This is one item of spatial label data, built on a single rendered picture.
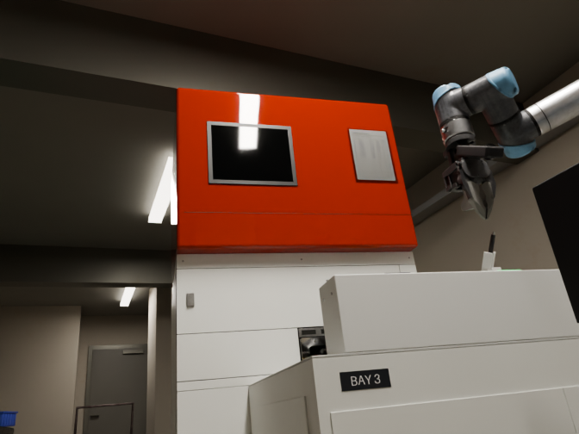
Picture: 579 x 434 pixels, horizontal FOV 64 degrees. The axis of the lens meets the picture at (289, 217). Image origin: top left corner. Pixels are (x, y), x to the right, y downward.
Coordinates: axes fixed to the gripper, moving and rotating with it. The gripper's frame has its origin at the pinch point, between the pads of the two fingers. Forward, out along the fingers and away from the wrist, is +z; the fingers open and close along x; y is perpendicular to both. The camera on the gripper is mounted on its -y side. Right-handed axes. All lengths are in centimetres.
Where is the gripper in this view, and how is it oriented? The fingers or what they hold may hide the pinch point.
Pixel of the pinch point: (486, 212)
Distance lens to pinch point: 113.7
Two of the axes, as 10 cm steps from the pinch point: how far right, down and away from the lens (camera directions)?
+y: -2.5, 4.0, 8.8
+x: -9.6, -0.1, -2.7
